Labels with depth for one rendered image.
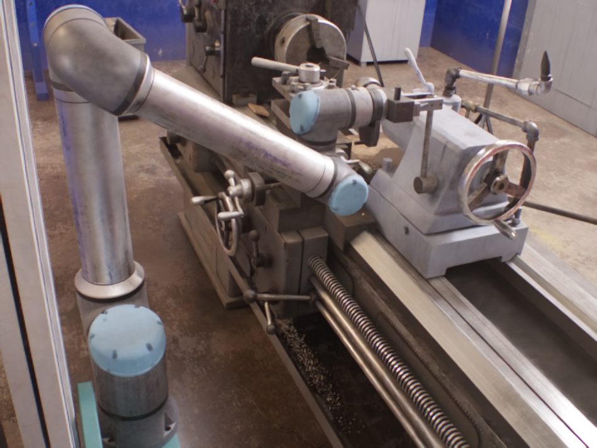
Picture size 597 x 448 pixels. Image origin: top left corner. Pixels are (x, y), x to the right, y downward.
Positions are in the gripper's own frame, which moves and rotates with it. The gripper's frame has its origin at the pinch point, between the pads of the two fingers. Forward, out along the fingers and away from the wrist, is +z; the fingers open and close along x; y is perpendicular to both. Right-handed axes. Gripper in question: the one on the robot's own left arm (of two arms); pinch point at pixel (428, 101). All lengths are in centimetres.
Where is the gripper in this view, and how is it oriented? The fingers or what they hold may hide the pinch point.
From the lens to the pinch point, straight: 159.7
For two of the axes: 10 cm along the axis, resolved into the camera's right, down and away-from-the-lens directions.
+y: 0.3, -9.0, -4.4
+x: -4.1, -4.1, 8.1
